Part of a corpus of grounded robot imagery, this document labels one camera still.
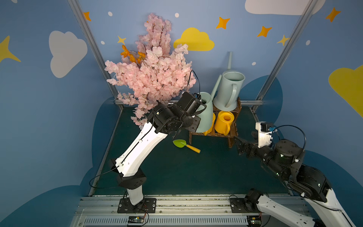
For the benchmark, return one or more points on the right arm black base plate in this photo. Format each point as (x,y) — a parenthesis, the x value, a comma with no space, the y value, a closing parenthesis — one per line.
(241,205)

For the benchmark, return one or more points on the green yellow toy shovel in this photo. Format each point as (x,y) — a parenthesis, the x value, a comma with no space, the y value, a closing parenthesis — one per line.
(182,143)

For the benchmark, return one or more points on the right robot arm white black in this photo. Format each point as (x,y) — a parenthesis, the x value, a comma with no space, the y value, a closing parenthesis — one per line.
(285,161)

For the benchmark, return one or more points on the brown wooden slatted shelf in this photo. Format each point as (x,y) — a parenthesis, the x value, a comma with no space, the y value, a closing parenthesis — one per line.
(233,132)

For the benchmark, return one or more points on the yellow watering can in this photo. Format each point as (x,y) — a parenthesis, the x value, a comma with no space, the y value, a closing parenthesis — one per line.
(212,126)
(224,122)

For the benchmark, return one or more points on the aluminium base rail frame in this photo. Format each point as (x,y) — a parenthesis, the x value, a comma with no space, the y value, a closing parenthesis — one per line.
(201,210)

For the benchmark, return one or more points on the pale blue watering can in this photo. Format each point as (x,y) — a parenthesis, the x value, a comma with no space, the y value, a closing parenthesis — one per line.
(228,87)

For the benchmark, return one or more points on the pink blossom artificial tree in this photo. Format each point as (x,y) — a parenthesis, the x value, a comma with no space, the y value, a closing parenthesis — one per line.
(155,73)

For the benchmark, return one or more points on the sage green watering can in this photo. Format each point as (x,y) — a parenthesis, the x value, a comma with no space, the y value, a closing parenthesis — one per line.
(207,110)

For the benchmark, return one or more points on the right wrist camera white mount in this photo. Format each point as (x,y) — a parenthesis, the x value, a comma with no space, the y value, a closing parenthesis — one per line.
(265,131)

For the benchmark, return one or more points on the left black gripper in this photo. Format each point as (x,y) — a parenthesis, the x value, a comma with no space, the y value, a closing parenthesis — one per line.
(194,125)

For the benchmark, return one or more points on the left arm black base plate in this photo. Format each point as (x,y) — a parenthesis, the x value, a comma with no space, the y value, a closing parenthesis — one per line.
(147,205)

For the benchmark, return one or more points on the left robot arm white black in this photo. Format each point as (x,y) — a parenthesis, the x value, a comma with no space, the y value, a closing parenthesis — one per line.
(162,121)

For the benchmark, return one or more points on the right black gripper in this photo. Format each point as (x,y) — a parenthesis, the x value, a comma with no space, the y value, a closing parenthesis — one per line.
(254,150)

